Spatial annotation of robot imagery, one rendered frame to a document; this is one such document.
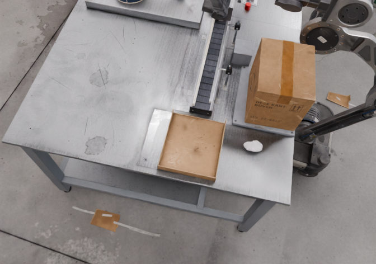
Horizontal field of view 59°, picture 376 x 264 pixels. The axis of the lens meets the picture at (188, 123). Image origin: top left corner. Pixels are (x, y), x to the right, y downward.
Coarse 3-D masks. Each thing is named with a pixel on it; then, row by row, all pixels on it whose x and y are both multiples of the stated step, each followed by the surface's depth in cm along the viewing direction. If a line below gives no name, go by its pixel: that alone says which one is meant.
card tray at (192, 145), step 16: (176, 128) 158; (192, 128) 159; (208, 128) 159; (224, 128) 156; (176, 144) 154; (192, 144) 155; (208, 144) 155; (160, 160) 148; (176, 160) 150; (192, 160) 151; (208, 160) 151; (192, 176) 147; (208, 176) 144
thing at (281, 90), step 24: (264, 48) 148; (288, 48) 148; (312, 48) 149; (264, 72) 141; (288, 72) 142; (312, 72) 142; (264, 96) 139; (288, 96) 136; (312, 96) 136; (264, 120) 155; (288, 120) 152
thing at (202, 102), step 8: (216, 24) 186; (224, 24) 186; (216, 32) 183; (216, 40) 180; (208, 48) 177; (216, 48) 178; (208, 56) 175; (216, 56) 175; (208, 64) 172; (216, 64) 172; (208, 72) 170; (208, 80) 167; (200, 88) 165; (208, 88) 165; (200, 96) 162; (208, 96) 162; (200, 104) 160; (208, 104) 160
